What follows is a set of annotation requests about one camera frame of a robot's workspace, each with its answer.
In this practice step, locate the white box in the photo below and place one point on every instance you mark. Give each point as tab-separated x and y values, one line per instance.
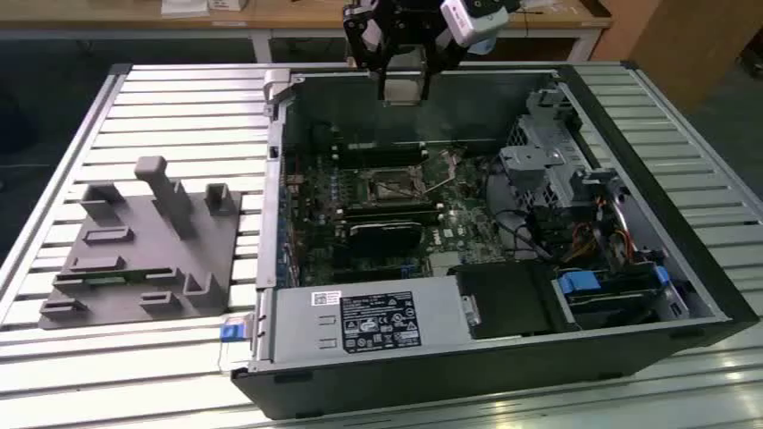
184	8

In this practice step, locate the green motherboard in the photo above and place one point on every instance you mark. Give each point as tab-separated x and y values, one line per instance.
471	237

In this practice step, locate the metal drive cage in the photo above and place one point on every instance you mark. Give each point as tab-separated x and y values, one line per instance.
525	161

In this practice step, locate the silver square CPU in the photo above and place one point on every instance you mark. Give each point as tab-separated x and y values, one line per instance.
405	89

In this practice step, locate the grey power supply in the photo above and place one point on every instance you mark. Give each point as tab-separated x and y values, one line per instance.
298	322

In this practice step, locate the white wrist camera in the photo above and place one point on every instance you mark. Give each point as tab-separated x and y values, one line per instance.
477	18

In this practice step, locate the small silver heat sink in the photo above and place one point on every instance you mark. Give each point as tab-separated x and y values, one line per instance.
447	263

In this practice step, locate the black plastic shroud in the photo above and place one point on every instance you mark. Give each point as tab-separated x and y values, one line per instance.
507	299

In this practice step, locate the black RAM slot bank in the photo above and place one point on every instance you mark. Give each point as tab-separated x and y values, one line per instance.
382	154
387	213

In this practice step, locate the green RAM stick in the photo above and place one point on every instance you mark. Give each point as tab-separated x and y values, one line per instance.
114	280

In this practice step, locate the grey parts rack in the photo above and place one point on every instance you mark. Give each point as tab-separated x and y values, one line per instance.
148	250

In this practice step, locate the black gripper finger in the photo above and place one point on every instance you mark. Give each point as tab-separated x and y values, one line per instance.
383	87
426	87

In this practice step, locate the CPU socket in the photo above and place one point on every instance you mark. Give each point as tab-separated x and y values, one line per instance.
387	192

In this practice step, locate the blue drive bay tab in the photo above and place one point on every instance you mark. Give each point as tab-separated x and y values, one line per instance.
662	277

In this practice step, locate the thin metal locking lever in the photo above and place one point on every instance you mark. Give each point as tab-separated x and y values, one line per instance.
362	157
442	179

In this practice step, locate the blue disk carrier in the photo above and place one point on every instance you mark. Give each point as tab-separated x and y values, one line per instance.
578	283

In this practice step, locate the blue side clip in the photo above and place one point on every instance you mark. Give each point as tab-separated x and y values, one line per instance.
230	333

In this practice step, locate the black graphics card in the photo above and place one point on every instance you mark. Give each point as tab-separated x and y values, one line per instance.
387	237

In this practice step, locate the black PC case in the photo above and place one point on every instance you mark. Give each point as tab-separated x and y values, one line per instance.
418	389

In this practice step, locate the brown wooden cabinet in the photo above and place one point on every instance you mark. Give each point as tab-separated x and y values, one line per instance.
686	44

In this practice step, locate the wooden desk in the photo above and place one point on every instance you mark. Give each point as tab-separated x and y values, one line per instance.
90	20

